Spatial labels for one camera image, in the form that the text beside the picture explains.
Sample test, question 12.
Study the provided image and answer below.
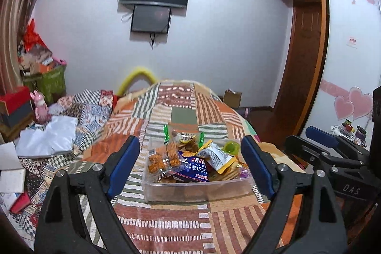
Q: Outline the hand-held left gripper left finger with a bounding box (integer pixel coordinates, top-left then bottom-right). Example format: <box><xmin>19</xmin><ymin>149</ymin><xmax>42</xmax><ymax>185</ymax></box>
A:
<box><xmin>34</xmin><ymin>135</ymin><xmax>141</xmax><ymax>254</ymax></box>

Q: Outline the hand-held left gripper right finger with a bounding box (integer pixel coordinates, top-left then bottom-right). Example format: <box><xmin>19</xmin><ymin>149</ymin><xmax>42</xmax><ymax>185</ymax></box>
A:
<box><xmin>241</xmin><ymin>135</ymin><xmax>349</xmax><ymax>254</ymax></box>

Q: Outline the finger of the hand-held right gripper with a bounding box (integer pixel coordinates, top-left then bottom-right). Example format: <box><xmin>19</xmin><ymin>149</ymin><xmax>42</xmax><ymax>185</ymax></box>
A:
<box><xmin>306</xmin><ymin>126</ymin><xmax>371</xmax><ymax>155</ymax></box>
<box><xmin>285</xmin><ymin>135</ymin><xmax>371</xmax><ymax>174</ymax></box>

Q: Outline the orange cracker packet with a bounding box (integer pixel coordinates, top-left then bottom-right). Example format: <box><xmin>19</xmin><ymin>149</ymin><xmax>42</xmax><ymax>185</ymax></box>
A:
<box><xmin>147</xmin><ymin>125</ymin><xmax>182</xmax><ymax>175</ymax></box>

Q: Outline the clear plastic container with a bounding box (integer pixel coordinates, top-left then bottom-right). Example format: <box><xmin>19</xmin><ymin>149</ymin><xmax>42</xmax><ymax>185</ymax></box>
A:
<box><xmin>141</xmin><ymin>135</ymin><xmax>256</xmax><ymax>203</ymax></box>

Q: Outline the green jelly cup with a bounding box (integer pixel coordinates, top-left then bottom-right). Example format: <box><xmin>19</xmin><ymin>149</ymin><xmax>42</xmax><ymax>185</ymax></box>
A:
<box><xmin>223</xmin><ymin>139</ymin><xmax>241</xmax><ymax>156</ymax></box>

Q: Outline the silver yellow snack packet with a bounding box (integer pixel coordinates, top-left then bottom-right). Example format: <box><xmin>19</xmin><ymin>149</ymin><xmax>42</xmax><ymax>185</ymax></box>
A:
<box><xmin>195</xmin><ymin>139</ymin><xmax>236</xmax><ymax>174</ymax></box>

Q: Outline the dark bag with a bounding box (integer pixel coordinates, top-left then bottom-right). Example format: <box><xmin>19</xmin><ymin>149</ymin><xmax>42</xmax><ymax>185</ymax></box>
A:
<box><xmin>235</xmin><ymin>107</ymin><xmax>253</xmax><ymax>120</ymax></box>

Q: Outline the blue snack packet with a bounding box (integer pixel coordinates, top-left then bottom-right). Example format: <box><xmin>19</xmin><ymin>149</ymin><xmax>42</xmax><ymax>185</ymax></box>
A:
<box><xmin>171</xmin><ymin>153</ymin><xmax>210</xmax><ymax>183</ymax></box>

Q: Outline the checkered quilt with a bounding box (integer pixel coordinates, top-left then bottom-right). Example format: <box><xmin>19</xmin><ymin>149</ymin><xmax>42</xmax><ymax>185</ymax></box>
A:
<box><xmin>0</xmin><ymin>89</ymin><xmax>116</xmax><ymax>243</ymax></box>

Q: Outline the brown cardboard box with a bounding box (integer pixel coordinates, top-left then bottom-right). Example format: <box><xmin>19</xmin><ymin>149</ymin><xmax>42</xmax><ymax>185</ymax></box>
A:
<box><xmin>223</xmin><ymin>89</ymin><xmax>243</xmax><ymax>109</ymax></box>

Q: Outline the brown wooden wardrobe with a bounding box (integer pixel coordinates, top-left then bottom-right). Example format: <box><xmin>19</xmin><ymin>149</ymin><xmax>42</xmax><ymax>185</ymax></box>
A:
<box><xmin>262</xmin><ymin>0</ymin><xmax>370</xmax><ymax>141</ymax></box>

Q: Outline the white cloth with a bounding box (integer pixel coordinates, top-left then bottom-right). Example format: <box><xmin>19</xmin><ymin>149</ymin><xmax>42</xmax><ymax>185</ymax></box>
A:
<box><xmin>16</xmin><ymin>115</ymin><xmax>79</xmax><ymax>158</ymax></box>

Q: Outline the patchwork striped bedspread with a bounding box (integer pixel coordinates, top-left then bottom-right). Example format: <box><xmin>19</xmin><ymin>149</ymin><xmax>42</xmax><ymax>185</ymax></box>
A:
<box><xmin>80</xmin><ymin>80</ymin><xmax>301</xmax><ymax>254</ymax></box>

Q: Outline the yellow curved tube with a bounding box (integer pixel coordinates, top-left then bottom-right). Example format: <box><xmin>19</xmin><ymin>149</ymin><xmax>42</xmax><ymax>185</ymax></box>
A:
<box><xmin>117</xmin><ymin>66</ymin><xmax>158</xmax><ymax>97</ymax></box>

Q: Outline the pink rabbit toy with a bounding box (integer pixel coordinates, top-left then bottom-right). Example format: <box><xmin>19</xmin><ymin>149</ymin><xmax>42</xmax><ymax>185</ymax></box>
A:
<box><xmin>30</xmin><ymin>90</ymin><xmax>50</xmax><ymax>124</ymax></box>

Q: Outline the red flat packet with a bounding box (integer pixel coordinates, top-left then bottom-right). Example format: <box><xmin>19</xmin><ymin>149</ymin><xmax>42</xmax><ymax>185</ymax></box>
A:
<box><xmin>10</xmin><ymin>191</ymin><xmax>32</xmax><ymax>213</ymax></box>

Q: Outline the green storage box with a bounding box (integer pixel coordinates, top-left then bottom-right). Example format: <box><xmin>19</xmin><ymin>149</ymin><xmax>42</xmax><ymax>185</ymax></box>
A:
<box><xmin>23</xmin><ymin>64</ymin><xmax>67</xmax><ymax>104</ymax></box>

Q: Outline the white cardboard box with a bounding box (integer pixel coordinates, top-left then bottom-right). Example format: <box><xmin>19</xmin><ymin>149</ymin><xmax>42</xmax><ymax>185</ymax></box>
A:
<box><xmin>0</xmin><ymin>168</ymin><xmax>27</xmax><ymax>193</ymax></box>

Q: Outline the white paper sheet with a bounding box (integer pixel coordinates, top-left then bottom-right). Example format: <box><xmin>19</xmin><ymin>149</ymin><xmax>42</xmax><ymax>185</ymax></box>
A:
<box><xmin>0</xmin><ymin>142</ymin><xmax>21</xmax><ymax>171</ymax></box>

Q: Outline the dark grey box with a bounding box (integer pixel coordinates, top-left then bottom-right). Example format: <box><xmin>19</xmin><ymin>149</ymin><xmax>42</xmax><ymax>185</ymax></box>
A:
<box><xmin>0</xmin><ymin>107</ymin><xmax>35</xmax><ymax>129</ymax></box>

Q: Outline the white sliding wardrobe door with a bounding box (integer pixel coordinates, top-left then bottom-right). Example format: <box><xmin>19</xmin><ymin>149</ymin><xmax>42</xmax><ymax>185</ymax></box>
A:
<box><xmin>298</xmin><ymin>0</ymin><xmax>381</xmax><ymax>144</ymax></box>

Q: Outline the red box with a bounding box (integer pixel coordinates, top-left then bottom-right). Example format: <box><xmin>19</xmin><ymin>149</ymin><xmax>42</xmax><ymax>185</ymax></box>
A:
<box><xmin>0</xmin><ymin>87</ymin><xmax>32</xmax><ymax>115</ymax></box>

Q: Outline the pile of boxes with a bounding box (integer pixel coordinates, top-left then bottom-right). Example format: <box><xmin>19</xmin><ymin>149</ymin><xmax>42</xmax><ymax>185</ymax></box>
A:
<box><xmin>18</xmin><ymin>43</ymin><xmax>67</xmax><ymax>74</ymax></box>

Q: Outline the red plastic bag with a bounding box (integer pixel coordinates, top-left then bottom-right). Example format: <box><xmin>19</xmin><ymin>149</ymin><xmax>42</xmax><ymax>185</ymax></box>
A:
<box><xmin>24</xmin><ymin>19</ymin><xmax>45</xmax><ymax>49</ymax></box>

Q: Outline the striped pink curtain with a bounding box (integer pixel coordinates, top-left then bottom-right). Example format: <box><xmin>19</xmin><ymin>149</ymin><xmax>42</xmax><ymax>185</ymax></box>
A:
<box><xmin>0</xmin><ymin>0</ymin><xmax>60</xmax><ymax>94</ymax></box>

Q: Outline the small black wall monitor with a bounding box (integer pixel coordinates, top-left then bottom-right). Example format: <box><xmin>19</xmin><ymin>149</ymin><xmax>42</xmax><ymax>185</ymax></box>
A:
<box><xmin>130</xmin><ymin>4</ymin><xmax>172</xmax><ymax>34</ymax></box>

